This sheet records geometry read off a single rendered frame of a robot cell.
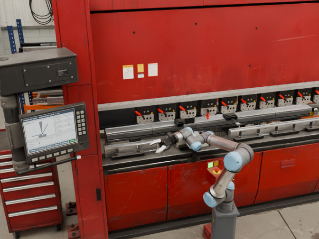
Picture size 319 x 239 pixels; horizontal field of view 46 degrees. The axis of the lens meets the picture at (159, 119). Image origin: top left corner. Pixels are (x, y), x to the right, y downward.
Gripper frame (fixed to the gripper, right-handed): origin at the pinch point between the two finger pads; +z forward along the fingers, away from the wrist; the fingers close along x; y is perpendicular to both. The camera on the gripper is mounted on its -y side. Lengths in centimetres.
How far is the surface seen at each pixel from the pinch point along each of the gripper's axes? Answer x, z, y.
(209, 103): 26, -93, 29
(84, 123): 44, 29, 9
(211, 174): -24, -66, 58
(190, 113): 29, -77, 38
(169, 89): 50, -60, 19
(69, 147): 38, 43, 22
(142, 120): 45, -35, 45
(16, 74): 75, 63, -26
